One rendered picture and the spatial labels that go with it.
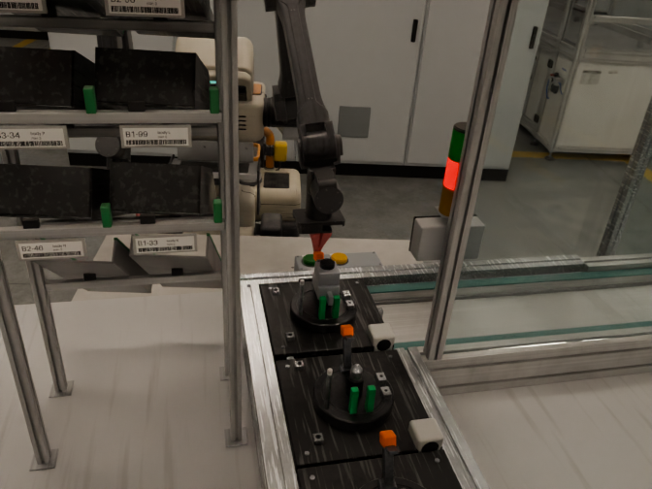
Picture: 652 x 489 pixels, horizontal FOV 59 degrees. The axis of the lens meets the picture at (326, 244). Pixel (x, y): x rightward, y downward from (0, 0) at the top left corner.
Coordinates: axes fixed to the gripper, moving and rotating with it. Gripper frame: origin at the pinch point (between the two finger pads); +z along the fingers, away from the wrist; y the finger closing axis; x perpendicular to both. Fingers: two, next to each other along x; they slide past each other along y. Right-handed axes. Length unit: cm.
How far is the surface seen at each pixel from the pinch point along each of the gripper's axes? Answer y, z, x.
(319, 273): -2.2, -2.8, -12.6
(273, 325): -11.3, 8.7, -13.3
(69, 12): -41, -50, -14
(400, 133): 122, 69, 269
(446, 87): 150, 35, 264
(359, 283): 10.4, 8.7, -0.9
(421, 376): 14.3, 10.2, -30.9
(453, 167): 16.6, -29.3, -23.9
